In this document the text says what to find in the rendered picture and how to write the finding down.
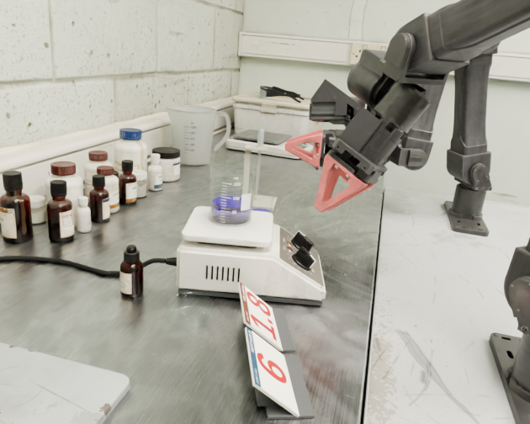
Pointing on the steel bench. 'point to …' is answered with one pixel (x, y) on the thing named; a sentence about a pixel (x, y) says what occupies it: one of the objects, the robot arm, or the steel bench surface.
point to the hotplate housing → (242, 272)
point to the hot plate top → (204, 230)
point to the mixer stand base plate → (45, 388)
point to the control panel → (294, 253)
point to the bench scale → (275, 141)
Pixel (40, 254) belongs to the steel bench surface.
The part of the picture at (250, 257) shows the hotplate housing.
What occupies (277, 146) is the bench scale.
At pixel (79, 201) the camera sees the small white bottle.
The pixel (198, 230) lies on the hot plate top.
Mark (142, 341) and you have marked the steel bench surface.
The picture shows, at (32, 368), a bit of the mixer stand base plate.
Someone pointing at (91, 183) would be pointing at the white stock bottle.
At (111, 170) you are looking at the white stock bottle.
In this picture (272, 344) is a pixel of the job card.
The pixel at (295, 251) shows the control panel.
